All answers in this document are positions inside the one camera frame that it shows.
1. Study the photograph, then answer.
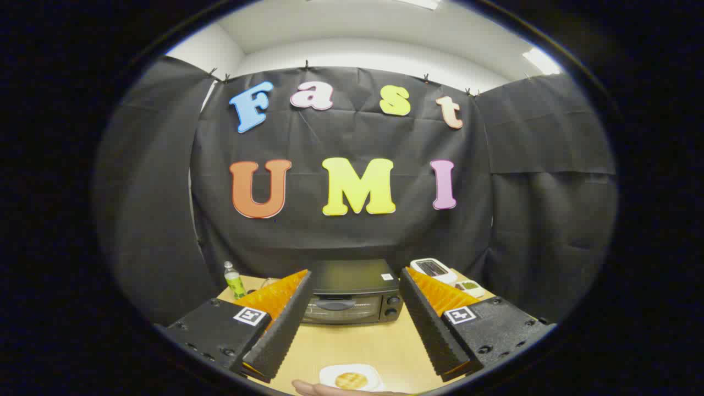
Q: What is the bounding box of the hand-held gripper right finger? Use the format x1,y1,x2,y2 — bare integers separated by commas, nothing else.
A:
399,267,557,383

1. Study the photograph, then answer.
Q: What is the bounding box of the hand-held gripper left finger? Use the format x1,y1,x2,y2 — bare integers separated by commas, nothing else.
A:
156,269,315,384

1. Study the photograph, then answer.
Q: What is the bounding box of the black toaster oven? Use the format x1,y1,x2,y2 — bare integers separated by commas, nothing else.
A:
300,259,405,325

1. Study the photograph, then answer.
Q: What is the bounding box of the round bread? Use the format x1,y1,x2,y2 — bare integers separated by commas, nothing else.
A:
334,372,369,390

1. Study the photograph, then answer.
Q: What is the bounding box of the white pop-up toaster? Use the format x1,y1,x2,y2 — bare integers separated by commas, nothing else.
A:
410,257,459,285

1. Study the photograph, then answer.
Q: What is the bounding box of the small white tray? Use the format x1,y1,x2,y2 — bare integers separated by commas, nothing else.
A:
454,279,487,299

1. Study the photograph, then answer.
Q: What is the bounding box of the green label drink bottle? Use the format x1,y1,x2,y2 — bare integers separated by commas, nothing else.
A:
223,261,248,300

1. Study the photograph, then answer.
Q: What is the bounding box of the white square plate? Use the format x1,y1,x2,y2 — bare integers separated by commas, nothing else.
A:
319,364,383,393

